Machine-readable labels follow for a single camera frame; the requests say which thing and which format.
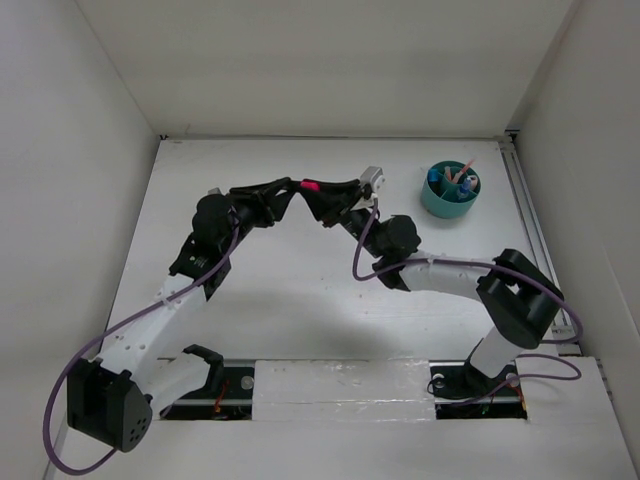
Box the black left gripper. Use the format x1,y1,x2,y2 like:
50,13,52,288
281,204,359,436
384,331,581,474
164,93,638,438
220,180,294,256

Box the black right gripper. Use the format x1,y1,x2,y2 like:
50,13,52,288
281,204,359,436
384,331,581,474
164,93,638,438
297,179,386,259

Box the pink highlighter black body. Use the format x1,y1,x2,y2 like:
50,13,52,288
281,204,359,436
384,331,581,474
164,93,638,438
300,180,321,192

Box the blue highlighter black body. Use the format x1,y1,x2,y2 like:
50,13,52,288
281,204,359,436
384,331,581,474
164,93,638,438
427,169,440,183

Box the clear bottle blue cap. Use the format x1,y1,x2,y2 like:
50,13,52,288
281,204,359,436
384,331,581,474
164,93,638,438
456,175,478,202

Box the pink purple pen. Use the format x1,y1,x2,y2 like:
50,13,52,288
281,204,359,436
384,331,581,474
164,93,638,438
459,158,476,175

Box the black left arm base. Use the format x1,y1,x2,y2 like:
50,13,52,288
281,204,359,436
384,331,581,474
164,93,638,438
159,344,256,421

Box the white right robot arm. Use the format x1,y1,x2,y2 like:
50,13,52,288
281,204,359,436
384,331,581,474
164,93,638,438
298,180,564,394

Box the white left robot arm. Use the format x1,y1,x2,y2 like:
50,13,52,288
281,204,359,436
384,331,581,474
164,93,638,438
63,177,304,452

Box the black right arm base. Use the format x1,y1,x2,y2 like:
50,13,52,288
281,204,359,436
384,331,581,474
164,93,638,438
426,360,528,420

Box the teal round desk organizer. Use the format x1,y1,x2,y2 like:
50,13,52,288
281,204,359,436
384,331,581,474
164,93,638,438
420,161,482,219

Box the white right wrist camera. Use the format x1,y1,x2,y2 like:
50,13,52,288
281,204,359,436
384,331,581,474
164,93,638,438
353,166,385,210

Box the aluminium side rail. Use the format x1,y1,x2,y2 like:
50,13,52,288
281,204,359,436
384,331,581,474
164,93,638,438
498,130,583,356

